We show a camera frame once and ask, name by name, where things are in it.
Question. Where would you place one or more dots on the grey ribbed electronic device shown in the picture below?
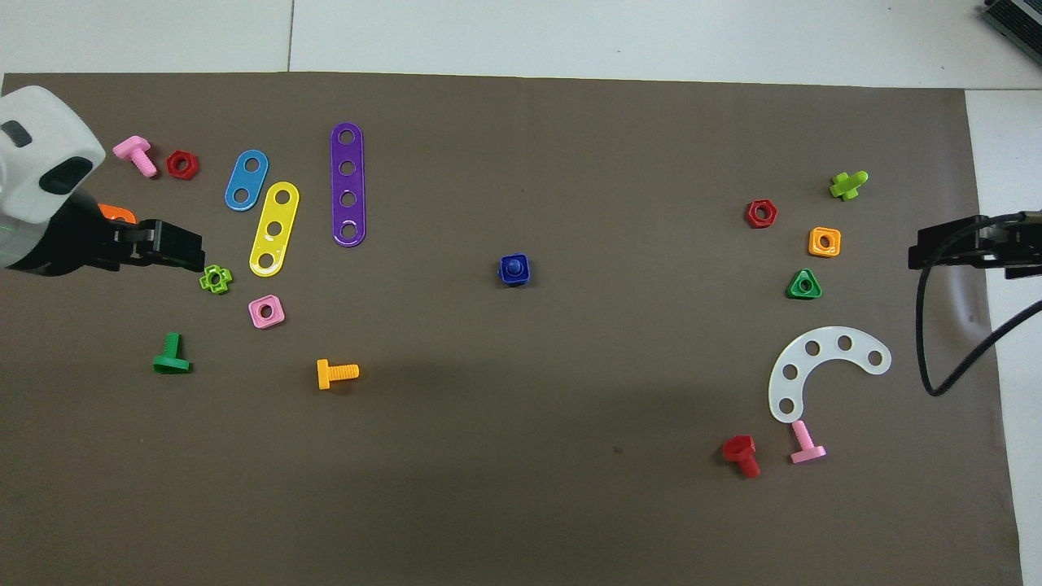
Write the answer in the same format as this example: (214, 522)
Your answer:
(1017, 16)

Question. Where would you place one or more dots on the purple four-hole strip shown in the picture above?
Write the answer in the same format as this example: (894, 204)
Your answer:
(348, 183)

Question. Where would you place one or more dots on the blue square toy nut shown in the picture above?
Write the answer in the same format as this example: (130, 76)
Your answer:
(503, 278)

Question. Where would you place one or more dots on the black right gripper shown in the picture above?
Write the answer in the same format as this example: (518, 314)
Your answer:
(1017, 244)

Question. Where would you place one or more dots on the yellow three-hole strip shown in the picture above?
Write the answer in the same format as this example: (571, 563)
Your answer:
(278, 212)

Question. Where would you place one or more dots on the lime green toy screw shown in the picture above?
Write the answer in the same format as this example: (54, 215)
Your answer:
(847, 185)

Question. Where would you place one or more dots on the lime green cross nut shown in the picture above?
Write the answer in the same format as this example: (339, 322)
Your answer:
(205, 281)

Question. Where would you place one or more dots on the red hexagonal toy nut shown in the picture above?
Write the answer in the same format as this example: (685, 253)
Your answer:
(750, 213)
(171, 163)

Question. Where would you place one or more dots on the red toy screw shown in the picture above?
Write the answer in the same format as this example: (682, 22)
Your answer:
(739, 448)

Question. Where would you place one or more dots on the green triangular toy nut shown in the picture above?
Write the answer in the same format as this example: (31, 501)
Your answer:
(794, 291)

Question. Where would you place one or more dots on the dark green toy screw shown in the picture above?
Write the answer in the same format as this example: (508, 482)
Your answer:
(172, 350)

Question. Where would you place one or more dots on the pink square toy nut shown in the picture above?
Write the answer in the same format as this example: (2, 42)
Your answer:
(255, 317)

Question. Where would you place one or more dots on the orange square toy nut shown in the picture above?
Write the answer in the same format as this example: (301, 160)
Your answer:
(813, 248)

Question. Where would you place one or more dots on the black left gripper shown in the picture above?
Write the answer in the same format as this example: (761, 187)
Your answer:
(122, 248)

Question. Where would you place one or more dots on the white curved five-hole strip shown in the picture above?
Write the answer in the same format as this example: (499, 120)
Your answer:
(828, 342)

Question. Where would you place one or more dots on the blue two-hole strip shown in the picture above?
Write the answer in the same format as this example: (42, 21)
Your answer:
(247, 181)

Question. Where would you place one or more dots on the orange heart-shaped plate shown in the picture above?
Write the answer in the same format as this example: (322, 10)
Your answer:
(114, 209)

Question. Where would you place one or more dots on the pink toy screw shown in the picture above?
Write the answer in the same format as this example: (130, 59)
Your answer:
(802, 435)
(133, 149)

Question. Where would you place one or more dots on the orange toy screw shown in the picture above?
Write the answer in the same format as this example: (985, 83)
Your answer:
(324, 374)

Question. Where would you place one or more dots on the blue toy screw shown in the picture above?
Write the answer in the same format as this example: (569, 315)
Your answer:
(514, 267)

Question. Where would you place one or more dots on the brown table mat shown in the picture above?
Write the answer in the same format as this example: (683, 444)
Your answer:
(521, 423)

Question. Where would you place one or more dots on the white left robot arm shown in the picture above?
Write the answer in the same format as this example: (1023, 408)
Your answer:
(41, 138)

